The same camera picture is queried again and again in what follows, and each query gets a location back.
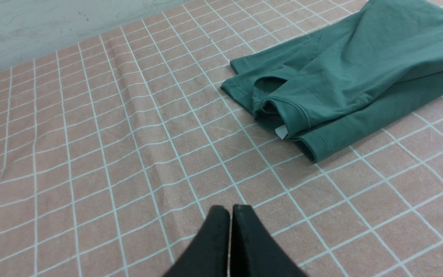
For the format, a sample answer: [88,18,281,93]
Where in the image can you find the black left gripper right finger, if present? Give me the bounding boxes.
[229,205,308,277]

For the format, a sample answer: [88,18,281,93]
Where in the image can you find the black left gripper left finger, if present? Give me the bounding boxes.
[164,205,230,277]

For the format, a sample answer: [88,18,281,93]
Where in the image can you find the green long-sleeved shirt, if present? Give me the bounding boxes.
[220,0,443,163]

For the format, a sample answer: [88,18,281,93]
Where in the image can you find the pink checkered tablecloth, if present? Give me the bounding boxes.
[0,0,443,277]

